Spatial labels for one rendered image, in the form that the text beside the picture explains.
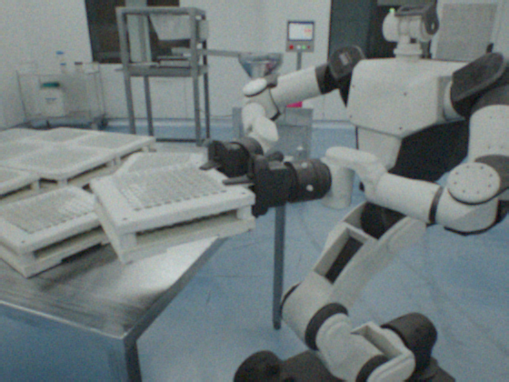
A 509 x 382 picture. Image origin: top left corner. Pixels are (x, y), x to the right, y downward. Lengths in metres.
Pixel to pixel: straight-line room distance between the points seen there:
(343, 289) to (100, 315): 0.62
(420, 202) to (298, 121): 2.42
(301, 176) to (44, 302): 0.53
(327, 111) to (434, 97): 5.09
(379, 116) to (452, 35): 5.30
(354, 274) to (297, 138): 2.16
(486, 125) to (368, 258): 0.44
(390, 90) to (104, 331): 0.78
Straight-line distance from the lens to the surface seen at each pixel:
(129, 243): 0.66
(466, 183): 0.76
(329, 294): 1.09
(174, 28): 3.99
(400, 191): 0.79
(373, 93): 1.04
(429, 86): 0.98
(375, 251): 1.09
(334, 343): 1.12
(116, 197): 0.75
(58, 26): 6.64
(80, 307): 0.81
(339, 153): 0.84
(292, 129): 3.15
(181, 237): 0.69
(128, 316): 0.76
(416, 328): 1.55
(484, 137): 0.85
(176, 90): 6.12
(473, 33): 6.40
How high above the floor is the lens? 1.29
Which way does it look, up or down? 22 degrees down
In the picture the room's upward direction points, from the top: straight up
